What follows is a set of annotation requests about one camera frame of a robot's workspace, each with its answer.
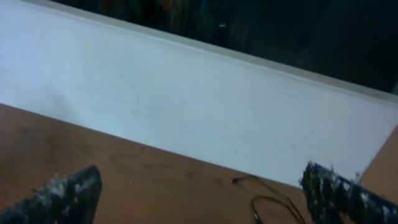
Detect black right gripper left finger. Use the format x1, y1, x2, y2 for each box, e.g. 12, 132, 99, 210
1, 166, 102, 224

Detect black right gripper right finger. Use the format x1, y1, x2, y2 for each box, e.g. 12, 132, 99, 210
300, 162, 397, 224

